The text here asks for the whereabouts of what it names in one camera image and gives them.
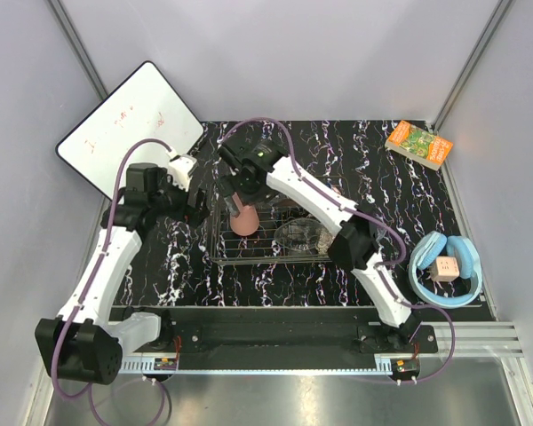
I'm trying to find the brown patterned ceramic bowl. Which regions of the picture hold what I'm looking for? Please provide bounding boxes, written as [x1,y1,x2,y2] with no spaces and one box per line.
[315,230,334,256]

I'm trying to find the pink plastic cup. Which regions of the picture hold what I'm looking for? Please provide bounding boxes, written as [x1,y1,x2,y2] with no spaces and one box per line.
[230,193,259,237]

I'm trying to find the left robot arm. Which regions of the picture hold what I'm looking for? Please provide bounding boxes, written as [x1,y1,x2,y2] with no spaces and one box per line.
[35,155,209,384]

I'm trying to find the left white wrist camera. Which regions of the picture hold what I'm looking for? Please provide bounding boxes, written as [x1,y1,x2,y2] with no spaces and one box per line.
[167,154,198,192]

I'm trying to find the light blue headphones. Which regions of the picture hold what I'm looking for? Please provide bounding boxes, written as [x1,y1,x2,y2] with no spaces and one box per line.
[409,231,483,309]

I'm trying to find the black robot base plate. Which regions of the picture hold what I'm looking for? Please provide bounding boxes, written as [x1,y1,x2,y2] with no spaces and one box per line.
[110,305,437,354]

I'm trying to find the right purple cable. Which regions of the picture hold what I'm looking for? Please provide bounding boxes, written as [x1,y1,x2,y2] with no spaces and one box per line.
[219,117,457,386]

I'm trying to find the white whiteboard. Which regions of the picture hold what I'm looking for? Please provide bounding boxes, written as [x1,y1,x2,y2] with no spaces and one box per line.
[56,61,203,199]

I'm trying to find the orange green book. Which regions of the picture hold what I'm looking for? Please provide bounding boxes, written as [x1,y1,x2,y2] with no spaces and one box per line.
[385,121,453,171]

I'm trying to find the clear drinking glass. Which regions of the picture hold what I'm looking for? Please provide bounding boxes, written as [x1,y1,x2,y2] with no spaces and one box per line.
[370,223,388,245]

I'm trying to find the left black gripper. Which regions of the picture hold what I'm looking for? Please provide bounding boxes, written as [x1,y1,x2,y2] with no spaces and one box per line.
[149,168,210,227]

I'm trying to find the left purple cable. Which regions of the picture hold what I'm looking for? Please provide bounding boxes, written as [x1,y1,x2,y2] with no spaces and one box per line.
[48,138,179,425]

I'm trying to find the clear glass square plate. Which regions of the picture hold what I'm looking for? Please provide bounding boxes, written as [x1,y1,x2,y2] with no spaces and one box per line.
[274,218,323,256]

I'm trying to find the small pink white plug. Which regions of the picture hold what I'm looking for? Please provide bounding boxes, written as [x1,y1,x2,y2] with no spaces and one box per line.
[428,256,460,282]

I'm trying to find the wire dish rack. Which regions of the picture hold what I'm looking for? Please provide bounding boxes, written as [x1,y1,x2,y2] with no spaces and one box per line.
[208,181,330,264]

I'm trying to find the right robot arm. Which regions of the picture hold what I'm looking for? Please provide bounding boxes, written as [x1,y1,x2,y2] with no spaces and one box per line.
[219,140,419,352]

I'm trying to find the purple cable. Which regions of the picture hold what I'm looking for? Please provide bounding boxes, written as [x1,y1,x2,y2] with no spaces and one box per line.
[219,117,457,386]
[48,138,179,425]

